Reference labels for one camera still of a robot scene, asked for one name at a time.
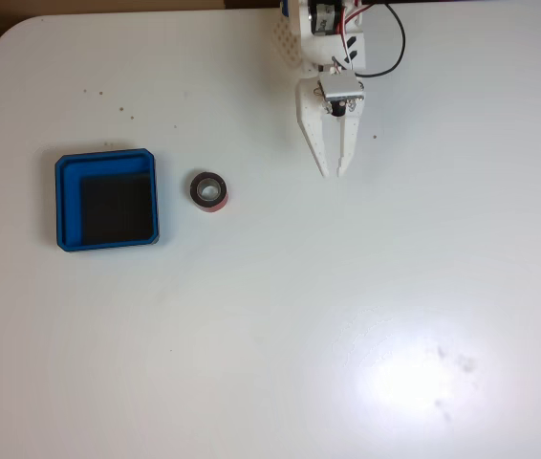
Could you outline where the red tape roll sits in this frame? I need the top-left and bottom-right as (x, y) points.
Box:
(188, 168), (230, 213)

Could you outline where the blue square box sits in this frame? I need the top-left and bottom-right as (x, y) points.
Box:
(54, 147), (163, 253)

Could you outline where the red servo wire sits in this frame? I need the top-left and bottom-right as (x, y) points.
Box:
(331, 0), (365, 73)

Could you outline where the silver camera box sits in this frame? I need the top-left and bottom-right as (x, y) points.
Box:
(315, 71), (366, 119)

